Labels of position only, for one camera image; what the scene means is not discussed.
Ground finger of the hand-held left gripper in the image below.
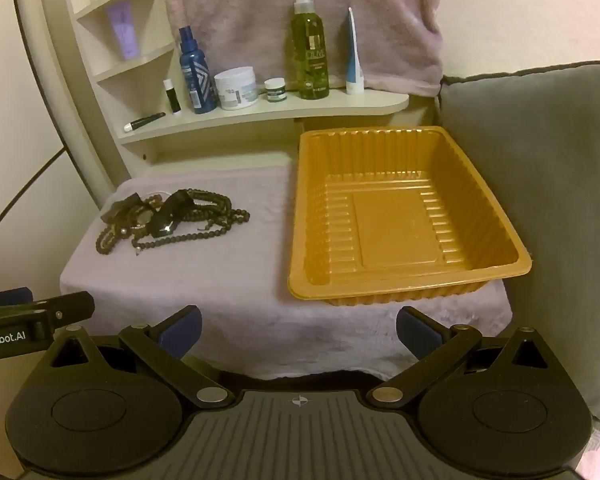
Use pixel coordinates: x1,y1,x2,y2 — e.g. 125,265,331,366
0,287,34,310
0,291,96,333

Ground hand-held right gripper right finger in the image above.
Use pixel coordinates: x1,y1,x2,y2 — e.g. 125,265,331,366
370,305,556,406

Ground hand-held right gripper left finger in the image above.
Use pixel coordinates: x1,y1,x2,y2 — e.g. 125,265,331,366
50,305,233,406

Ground orange plastic tray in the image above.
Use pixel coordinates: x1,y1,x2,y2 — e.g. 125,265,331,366
286,126,533,308

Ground black wristband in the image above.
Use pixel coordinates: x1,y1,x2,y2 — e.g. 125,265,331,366
149,189,193,239

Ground black beaded necklace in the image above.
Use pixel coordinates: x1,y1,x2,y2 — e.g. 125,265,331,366
172,197,252,247

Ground lilac table blanket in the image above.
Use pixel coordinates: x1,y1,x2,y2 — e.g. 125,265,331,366
60,164,514,382

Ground grey cushion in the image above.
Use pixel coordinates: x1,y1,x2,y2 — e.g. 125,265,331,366
437,56,600,422

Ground black cosmetic tube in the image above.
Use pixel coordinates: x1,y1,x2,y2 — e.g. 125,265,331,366
123,112,167,134

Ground white cream jar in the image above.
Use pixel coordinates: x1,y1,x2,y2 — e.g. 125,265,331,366
213,67,260,111

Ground cream shelf unit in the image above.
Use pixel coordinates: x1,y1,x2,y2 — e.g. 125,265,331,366
34,0,411,162

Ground blue spray bottle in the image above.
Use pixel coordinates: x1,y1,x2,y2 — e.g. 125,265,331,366
178,26,217,115

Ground small green jar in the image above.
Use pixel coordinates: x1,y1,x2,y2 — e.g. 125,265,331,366
263,77,287,103

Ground white and blue tube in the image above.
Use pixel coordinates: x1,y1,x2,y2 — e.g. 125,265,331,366
344,7,365,96

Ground purple tube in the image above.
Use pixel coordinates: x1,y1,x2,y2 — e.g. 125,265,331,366
104,1,141,61

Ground green spray bottle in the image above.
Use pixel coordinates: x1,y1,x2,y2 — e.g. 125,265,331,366
292,0,330,101

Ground lilac hanging towel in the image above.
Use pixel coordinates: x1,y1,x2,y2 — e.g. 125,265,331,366
157,0,447,100

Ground black cable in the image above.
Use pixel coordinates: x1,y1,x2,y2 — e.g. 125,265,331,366
0,145,74,257

